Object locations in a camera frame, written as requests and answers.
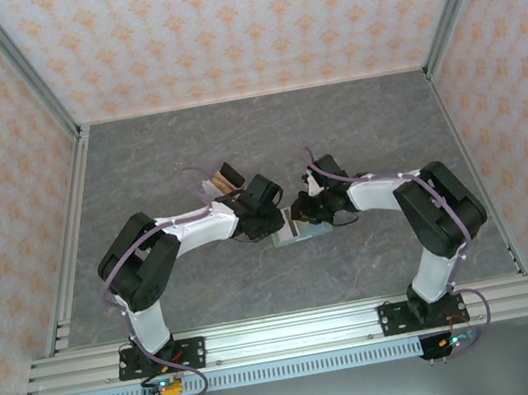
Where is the pale green card holder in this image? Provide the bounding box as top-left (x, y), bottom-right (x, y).
top-left (264, 199), bottom-right (337, 249)

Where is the white card with black stripe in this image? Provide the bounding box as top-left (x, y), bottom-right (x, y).
top-left (279, 204), bottom-right (306, 244)

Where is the tan and black card stack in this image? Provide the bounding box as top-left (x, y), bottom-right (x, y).
top-left (196, 158), bottom-right (248, 202)

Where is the controller board with green light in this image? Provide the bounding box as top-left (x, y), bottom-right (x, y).
top-left (418, 326), bottom-right (481, 360)

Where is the controller board with yellow connector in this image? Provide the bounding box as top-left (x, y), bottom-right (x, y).
top-left (139, 373), bottom-right (186, 395)

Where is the aluminium mounting rail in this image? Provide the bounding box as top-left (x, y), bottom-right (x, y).
top-left (19, 270), bottom-right (528, 395)

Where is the thin aluminium back rail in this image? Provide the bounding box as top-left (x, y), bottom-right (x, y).
top-left (76, 61), bottom-right (429, 129)

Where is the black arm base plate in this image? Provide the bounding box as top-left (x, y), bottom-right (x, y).
top-left (114, 334), bottom-right (210, 383)
top-left (376, 290), bottom-right (469, 339)

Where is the slotted grey cable duct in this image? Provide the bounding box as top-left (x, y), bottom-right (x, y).
top-left (68, 336), bottom-right (423, 395)

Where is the aluminium side rail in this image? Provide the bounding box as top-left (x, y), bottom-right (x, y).
top-left (8, 124), bottom-right (128, 360)
top-left (422, 56), bottom-right (528, 290)

